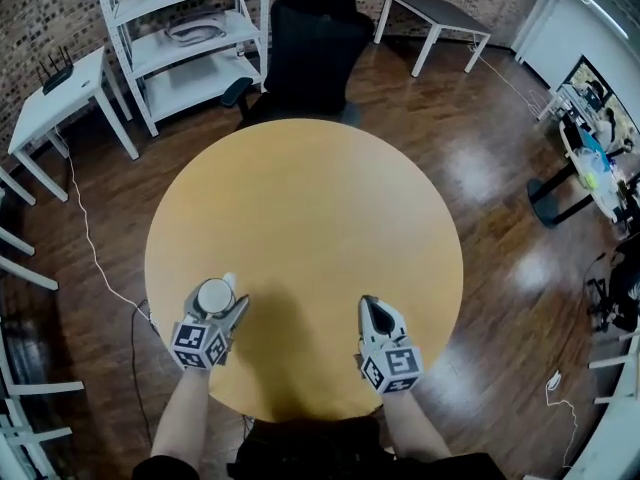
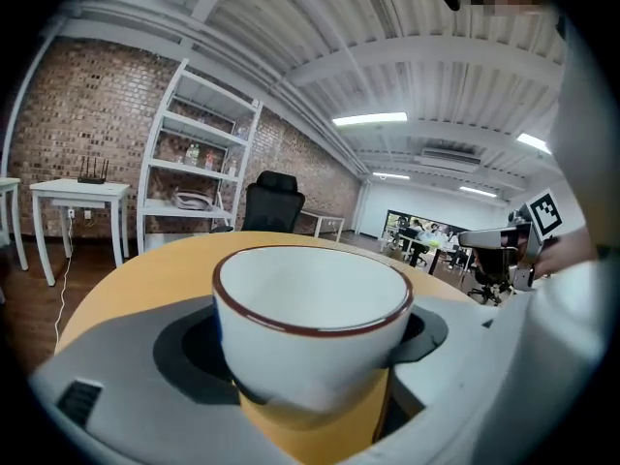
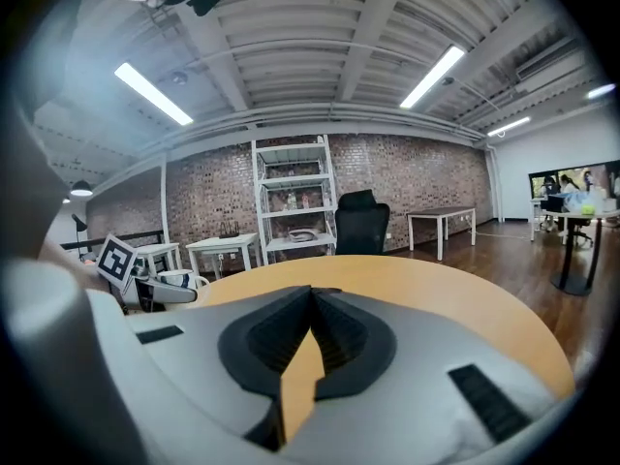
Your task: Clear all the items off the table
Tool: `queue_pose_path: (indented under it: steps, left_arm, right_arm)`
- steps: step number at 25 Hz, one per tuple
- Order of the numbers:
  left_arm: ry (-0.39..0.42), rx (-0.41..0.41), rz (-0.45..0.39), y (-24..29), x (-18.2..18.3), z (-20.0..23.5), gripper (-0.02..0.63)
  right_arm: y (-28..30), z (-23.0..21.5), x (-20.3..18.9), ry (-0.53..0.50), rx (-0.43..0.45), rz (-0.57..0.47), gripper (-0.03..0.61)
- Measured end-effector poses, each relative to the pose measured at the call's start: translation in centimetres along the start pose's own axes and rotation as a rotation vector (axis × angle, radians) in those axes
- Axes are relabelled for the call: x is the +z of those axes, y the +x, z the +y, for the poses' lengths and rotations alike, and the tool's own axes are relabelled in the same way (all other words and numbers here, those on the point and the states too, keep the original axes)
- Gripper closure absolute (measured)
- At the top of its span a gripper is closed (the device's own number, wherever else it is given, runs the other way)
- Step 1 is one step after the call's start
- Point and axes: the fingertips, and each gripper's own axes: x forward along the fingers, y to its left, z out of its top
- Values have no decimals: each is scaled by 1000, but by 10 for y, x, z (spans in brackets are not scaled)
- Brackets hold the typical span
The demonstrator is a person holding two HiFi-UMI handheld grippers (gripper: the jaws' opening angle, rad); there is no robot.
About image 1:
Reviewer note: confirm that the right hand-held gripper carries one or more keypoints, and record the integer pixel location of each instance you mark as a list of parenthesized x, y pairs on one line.
[(392, 368)]

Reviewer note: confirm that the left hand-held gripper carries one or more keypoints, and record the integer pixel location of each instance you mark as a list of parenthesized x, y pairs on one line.
[(197, 345)]

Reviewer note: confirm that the white cup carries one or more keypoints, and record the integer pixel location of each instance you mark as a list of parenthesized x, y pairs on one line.
[(215, 294)]

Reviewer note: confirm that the person's right forearm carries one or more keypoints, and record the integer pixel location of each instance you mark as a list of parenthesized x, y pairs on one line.
[(412, 423)]

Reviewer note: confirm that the person's left forearm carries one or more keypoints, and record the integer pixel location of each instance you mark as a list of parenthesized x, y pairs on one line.
[(182, 413)]

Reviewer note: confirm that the round yellow wooden table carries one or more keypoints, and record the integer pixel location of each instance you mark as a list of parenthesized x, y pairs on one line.
[(300, 208)]

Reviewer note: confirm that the person's black clothing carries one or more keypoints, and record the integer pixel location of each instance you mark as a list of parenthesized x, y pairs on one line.
[(310, 450)]

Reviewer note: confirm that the round white table black base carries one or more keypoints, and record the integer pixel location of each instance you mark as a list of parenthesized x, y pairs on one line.
[(547, 203)]

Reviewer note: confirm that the white metal shelf unit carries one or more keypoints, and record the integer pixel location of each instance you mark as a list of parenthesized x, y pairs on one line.
[(190, 75)]

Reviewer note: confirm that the black swivel office chair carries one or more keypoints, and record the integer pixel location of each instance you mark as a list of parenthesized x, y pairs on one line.
[(617, 298)]

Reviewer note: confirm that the white side table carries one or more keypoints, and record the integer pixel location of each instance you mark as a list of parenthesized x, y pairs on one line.
[(65, 103)]

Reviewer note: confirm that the small yellow-green object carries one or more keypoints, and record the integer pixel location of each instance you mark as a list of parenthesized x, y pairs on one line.
[(592, 180)]

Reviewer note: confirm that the small white bottle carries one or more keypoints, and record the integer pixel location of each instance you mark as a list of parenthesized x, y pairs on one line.
[(240, 50)]

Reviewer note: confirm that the clear plastic bag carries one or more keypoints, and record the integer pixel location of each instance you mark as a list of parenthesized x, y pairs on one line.
[(595, 162)]

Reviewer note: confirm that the black box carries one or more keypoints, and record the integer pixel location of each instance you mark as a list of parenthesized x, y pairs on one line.
[(575, 135)]

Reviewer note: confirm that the black high-back office chair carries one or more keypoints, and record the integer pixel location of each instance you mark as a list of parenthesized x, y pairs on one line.
[(310, 53)]

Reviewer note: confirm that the black router with antennas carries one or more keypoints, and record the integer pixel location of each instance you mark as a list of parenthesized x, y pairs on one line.
[(57, 80)]

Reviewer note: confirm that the white desk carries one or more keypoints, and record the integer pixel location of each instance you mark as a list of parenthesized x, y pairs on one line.
[(550, 105)]

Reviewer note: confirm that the grey folded bag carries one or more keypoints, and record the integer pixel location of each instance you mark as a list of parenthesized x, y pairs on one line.
[(195, 30)]

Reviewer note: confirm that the blue sheet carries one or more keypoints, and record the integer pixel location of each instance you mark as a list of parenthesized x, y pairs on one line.
[(592, 143)]

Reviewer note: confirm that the dark-top white-legged table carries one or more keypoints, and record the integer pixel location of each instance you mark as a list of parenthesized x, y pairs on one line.
[(440, 15)]

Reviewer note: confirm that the large dark-framed window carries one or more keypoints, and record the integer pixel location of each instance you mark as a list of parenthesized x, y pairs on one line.
[(582, 70)]

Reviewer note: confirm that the white desk frame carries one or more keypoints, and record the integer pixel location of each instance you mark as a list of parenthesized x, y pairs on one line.
[(30, 273), (45, 388), (17, 190)]

